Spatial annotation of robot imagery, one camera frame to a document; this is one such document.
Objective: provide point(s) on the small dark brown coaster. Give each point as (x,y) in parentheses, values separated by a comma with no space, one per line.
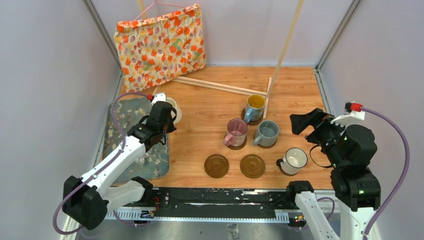
(281,172)

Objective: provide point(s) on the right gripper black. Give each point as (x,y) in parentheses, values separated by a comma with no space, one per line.
(298,122)

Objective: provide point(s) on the white mug orange inside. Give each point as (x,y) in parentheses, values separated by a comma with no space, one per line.
(142,159)

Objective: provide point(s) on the pink mug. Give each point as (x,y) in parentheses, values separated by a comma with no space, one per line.
(236,132)

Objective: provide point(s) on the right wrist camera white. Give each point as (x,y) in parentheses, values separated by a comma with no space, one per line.
(354,117)

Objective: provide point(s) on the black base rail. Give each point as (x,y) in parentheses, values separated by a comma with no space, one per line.
(211,205)

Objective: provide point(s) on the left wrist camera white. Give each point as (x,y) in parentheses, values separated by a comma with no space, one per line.
(158,97)

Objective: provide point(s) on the pink wire hanger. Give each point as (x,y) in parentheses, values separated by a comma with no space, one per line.
(155,3)

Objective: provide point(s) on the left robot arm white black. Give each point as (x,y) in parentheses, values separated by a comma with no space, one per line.
(89,198)

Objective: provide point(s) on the floral orange fabric bag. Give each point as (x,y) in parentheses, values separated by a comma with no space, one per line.
(156,50)

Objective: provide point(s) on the floral grey tray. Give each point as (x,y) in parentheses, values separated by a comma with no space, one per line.
(129,112)

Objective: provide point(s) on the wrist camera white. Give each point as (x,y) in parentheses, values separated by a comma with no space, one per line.
(158,97)
(354,117)

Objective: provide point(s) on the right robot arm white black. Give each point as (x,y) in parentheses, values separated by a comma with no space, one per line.
(349,150)

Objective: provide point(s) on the blue mug yellow inside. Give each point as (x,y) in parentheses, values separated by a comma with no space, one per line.
(255,106)

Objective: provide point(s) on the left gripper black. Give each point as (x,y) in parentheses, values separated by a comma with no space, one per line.
(171,127)

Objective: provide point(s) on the cream mug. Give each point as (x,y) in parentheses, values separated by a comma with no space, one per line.
(178,115)

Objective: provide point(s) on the white grey mug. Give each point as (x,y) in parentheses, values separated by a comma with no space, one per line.
(292,162)

